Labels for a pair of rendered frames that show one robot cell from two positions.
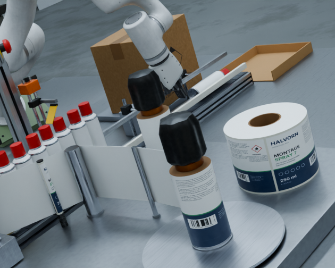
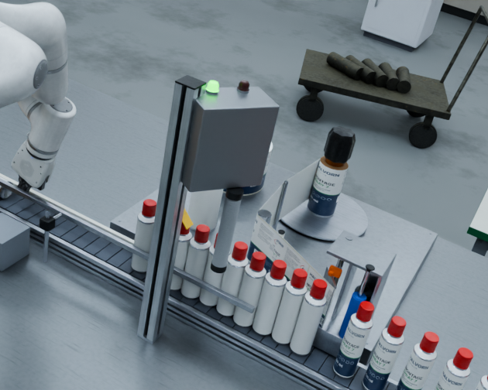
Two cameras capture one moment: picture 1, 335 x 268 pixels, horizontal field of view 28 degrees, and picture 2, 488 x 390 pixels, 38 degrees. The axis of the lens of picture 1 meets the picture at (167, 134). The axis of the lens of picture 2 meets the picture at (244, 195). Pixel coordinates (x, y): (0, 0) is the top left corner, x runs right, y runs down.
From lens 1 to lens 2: 2.80 m
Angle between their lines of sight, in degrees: 98
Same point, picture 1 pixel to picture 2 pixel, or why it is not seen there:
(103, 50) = not seen: outside the picture
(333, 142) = not seen: hidden behind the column
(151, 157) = (291, 182)
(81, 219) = not seen: hidden behind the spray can
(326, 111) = (98, 152)
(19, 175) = (290, 251)
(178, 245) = (324, 224)
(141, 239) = (304, 243)
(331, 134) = (149, 159)
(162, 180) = (289, 197)
